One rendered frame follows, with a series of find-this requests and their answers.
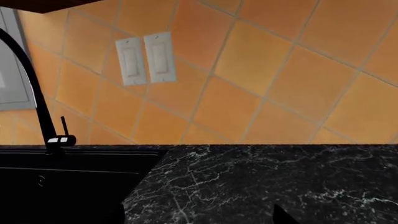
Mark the dark wooden wall cabinet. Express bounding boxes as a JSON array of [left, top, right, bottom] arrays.
[[0, 0, 105, 14]]

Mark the white wall light switch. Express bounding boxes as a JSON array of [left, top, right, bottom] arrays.
[[143, 31, 177, 84], [115, 37, 148, 86]]

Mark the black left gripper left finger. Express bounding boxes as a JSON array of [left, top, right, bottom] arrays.
[[109, 202, 126, 224]]

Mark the black kitchen sink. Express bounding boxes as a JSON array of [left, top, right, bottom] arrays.
[[0, 149, 170, 224]]

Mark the black gooseneck kitchen faucet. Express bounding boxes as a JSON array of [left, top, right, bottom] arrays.
[[0, 28, 77, 157]]

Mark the grey framed window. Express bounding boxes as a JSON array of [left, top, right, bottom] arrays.
[[0, 6, 35, 111]]

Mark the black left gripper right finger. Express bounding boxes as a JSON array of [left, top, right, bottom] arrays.
[[272, 203, 300, 224]]

